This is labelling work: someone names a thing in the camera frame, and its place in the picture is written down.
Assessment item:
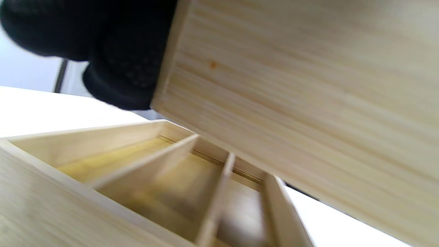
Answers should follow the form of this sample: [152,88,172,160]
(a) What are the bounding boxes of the wooden utensil storage box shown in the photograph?
[0,119,314,247]

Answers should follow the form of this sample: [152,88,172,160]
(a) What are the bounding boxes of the light wooden box lid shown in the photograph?
[151,0,439,247]

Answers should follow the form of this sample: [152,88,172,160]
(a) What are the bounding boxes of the person's left hand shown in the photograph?
[0,0,179,111]

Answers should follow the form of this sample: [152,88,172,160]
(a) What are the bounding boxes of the dark metal post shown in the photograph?
[54,58,68,94]

